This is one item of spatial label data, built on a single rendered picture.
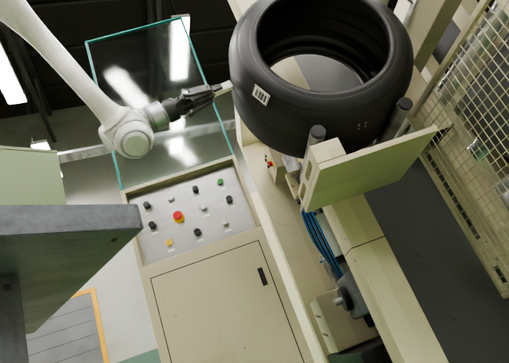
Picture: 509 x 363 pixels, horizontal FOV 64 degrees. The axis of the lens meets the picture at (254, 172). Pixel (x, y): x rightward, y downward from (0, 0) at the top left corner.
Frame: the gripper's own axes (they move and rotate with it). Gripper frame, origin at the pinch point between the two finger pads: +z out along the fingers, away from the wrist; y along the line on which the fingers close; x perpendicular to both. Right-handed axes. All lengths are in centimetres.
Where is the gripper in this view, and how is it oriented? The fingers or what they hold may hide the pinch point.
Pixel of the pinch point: (222, 88)
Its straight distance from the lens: 138.6
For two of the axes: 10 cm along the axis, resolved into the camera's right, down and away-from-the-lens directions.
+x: 4.7, 8.0, -3.7
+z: 8.8, -4.3, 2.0
